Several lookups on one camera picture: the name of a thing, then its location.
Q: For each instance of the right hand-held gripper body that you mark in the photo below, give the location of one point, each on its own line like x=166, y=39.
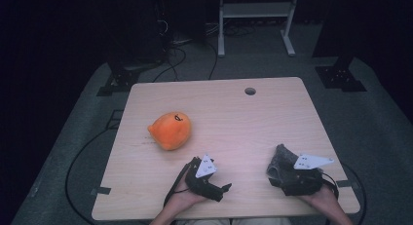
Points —
x=302, y=182

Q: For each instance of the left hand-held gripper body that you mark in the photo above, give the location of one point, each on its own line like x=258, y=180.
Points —
x=201, y=186

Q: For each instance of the grey fluffy cloth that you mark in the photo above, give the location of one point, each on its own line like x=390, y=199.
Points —
x=282, y=157

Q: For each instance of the orange plush toy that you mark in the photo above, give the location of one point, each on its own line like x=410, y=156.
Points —
x=168, y=132

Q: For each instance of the person's left hand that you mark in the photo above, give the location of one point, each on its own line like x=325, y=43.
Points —
x=181, y=197

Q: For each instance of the person's right hand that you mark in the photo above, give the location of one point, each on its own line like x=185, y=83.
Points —
x=324, y=200

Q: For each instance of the grey tape strip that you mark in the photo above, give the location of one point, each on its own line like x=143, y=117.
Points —
x=101, y=190
x=344, y=183

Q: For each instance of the black stand base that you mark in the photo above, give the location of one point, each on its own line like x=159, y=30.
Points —
x=121, y=80
x=339, y=77

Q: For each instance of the white metal stand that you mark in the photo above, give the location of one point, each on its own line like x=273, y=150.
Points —
x=256, y=10

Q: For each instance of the black metal frame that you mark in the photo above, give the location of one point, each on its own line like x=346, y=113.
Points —
x=114, y=119

